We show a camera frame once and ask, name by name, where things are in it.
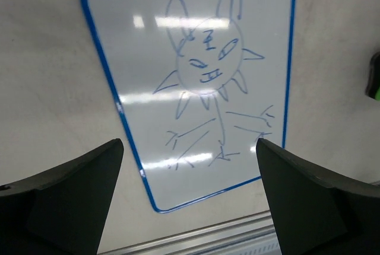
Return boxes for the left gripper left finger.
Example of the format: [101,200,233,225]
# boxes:
[1,139,124,254]

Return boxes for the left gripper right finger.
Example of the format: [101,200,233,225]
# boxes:
[256,139,379,254]

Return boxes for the green whiteboard eraser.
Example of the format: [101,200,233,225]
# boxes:
[365,52,380,101]

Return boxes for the blue framed small whiteboard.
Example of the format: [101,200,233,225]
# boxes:
[81,0,296,213]

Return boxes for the aluminium mounting rail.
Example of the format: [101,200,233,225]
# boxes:
[107,211,281,254]

